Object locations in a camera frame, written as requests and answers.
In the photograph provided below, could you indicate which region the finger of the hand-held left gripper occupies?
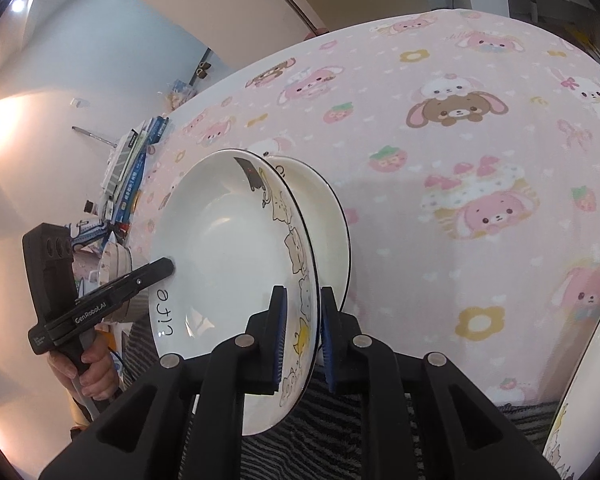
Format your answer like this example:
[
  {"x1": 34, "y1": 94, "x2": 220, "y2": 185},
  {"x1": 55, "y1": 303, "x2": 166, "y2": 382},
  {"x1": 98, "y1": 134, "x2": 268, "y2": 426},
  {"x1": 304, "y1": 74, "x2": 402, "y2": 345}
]
[{"x1": 97, "y1": 257, "x2": 175, "y2": 303}]

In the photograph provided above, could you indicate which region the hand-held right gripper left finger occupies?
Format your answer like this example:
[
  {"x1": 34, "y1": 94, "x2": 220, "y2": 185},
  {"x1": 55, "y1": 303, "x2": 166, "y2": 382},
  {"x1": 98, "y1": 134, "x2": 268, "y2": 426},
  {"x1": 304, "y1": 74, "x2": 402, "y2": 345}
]
[{"x1": 39, "y1": 285, "x2": 288, "y2": 480}]

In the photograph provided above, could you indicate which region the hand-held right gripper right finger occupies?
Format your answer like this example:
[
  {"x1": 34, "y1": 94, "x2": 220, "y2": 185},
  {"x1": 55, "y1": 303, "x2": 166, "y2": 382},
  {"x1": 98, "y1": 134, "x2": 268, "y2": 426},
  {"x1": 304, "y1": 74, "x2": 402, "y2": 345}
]
[{"x1": 319, "y1": 286, "x2": 551, "y2": 480}]

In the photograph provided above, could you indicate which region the white ribbed bowl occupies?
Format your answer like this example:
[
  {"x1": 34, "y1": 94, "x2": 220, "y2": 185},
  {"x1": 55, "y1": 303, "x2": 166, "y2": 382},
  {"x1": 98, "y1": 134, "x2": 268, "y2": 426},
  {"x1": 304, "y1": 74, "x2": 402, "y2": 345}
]
[{"x1": 99, "y1": 237, "x2": 153, "y2": 323}]

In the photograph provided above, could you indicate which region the white cartoon print plate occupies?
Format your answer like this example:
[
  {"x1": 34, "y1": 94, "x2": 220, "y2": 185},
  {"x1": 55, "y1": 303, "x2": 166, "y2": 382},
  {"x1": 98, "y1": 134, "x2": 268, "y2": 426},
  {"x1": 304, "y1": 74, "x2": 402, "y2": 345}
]
[
  {"x1": 149, "y1": 149, "x2": 322, "y2": 436},
  {"x1": 542, "y1": 285, "x2": 600, "y2": 480}
]

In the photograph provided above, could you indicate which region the plain white black-rimmed plate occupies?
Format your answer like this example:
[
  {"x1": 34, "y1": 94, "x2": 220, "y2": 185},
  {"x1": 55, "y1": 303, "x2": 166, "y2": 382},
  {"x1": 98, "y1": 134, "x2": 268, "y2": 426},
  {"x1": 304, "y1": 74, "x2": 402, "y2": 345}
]
[{"x1": 265, "y1": 155, "x2": 352, "y2": 356}]

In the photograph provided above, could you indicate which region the person's left hand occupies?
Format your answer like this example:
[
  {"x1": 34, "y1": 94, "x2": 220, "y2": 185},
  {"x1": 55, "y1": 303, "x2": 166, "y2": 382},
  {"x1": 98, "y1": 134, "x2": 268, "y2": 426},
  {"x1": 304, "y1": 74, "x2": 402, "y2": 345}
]
[{"x1": 47, "y1": 337, "x2": 119, "y2": 403}]

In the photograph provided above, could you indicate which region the stack of books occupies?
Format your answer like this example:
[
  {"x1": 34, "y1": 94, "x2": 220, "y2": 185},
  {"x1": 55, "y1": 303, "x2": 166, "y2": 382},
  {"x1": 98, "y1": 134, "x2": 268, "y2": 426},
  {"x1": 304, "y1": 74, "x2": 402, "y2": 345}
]
[{"x1": 120, "y1": 117, "x2": 173, "y2": 221}]

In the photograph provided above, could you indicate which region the grey striped blanket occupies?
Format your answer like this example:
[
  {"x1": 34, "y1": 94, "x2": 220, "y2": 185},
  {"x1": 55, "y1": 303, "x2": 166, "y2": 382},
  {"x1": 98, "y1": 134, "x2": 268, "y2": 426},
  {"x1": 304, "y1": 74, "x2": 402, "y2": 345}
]
[{"x1": 120, "y1": 320, "x2": 571, "y2": 480}]

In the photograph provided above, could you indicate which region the white flat box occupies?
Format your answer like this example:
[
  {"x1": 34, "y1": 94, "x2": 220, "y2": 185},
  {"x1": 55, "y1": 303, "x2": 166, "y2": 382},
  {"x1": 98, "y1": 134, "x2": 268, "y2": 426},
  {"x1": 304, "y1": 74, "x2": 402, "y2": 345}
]
[{"x1": 105, "y1": 130, "x2": 148, "y2": 196}]

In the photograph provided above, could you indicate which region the printed plastic packet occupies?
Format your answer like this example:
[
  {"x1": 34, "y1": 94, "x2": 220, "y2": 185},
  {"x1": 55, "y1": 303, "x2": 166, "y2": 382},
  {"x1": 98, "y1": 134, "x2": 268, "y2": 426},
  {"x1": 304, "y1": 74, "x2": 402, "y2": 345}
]
[{"x1": 162, "y1": 80, "x2": 196, "y2": 111}]

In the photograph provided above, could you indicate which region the yellow floor item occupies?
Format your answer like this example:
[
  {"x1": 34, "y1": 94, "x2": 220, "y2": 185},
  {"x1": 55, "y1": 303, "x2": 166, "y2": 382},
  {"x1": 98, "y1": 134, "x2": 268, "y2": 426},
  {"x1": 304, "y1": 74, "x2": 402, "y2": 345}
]
[{"x1": 567, "y1": 27, "x2": 600, "y2": 63}]

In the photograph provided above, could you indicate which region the mop handle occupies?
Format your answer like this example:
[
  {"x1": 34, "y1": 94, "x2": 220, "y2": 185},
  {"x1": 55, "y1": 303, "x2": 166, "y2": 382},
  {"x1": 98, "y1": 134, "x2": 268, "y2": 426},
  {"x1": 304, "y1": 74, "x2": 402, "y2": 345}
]
[{"x1": 72, "y1": 126, "x2": 116, "y2": 146}]

